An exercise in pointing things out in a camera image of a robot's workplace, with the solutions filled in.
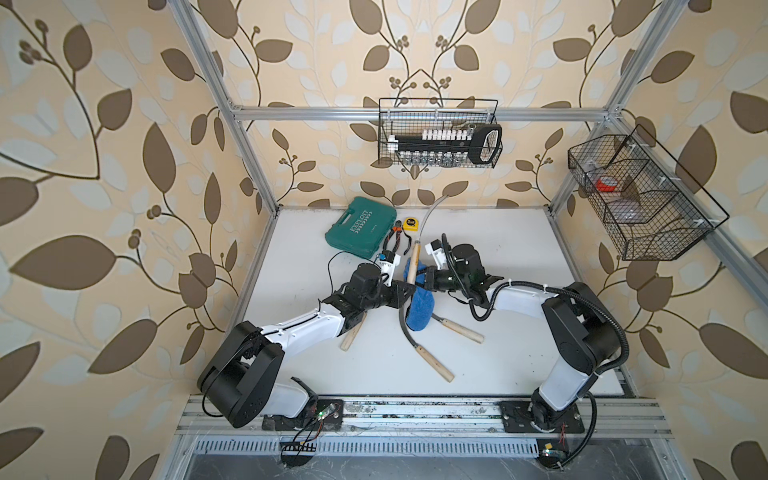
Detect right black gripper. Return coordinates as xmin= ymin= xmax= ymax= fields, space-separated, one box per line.
xmin=407 ymin=266 xmax=469 ymax=293

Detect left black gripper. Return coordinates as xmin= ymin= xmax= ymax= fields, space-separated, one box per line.
xmin=359 ymin=277 xmax=416 ymax=313

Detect sickle wooden handle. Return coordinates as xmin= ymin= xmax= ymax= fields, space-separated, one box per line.
xmin=406 ymin=194 xmax=450 ymax=286
xmin=340 ymin=313 xmax=367 ymax=352
xmin=431 ymin=314 xmax=485 ymax=344
xmin=398 ymin=298 xmax=456 ymax=383

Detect blue microfiber rag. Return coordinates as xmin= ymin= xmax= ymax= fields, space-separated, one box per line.
xmin=406 ymin=287 xmax=435 ymax=331

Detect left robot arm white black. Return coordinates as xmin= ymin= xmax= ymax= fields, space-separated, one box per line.
xmin=197 ymin=263 xmax=416 ymax=429

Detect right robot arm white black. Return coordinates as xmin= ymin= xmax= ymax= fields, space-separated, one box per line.
xmin=420 ymin=238 xmax=629 ymax=430

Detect yellow black tape measure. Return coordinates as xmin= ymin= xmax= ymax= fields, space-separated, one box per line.
xmin=403 ymin=217 xmax=419 ymax=232

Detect green plastic tool case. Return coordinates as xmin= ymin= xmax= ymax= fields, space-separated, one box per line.
xmin=325 ymin=196 xmax=397 ymax=260

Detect black socket bit holder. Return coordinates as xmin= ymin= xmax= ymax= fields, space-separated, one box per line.
xmin=384 ymin=124 xmax=503 ymax=168

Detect red item in basket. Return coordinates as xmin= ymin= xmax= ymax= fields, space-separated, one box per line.
xmin=595 ymin=175 xmax=619 ymax=193

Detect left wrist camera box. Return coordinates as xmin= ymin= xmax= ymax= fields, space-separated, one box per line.
xmin=378 ymin=250 xmax=401 ymax=287

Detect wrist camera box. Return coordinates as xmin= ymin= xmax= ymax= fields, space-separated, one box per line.
xmin=425 ymin=240 xmax=447 ymax=270
xmin=378 ymin=250 xmax=401 ymax=287

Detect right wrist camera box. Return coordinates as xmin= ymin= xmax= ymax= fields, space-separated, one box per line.
xmin=425 ymin=240 xmax=447 ymax=270

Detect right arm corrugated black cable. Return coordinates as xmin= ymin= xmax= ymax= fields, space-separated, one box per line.
xmin=440 ymin=232 xmax=631 ymax=469

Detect black red handled pliers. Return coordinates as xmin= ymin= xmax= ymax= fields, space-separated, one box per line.
xmin=381 ymin=220 xmax=413 ymax=257

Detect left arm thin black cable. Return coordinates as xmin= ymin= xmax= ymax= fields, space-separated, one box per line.
xmin=325 ymin=250 xmax=380 ymax=296

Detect aluminium front rail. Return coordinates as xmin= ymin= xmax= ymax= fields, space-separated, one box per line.
xmin=175 ymin=394 xmax=673 ymax=439

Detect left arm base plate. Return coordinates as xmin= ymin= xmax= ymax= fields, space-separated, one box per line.
xmin=262 ymin=399 xmax=345 ymax=432

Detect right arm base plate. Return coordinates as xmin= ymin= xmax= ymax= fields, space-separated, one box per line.
xmin=498 ymin=399 xmax=586 ymax=434

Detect back wall wire basket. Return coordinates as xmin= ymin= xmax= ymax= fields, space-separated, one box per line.
xmin=377 ymin=97 xmax=503 ymax=169

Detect wall wire basket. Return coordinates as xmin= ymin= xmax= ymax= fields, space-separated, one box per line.
xmin=377 ymin=97 xmax=503 ymax=169
xmin=568 ymin=124 xmax=730 ymax=262

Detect right wall wire basket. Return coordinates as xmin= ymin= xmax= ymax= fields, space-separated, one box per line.
xmin=568 ymin=124 xmax=730 ymax=262

